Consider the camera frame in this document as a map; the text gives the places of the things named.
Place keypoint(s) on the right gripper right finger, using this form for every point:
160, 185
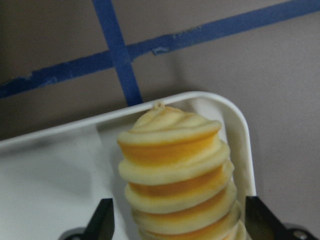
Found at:
261, 223

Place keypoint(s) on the spiral bread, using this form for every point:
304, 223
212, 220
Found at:
179, 177

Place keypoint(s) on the cream tray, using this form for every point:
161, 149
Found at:
52, 181

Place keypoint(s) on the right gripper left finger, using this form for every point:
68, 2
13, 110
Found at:
101, 225

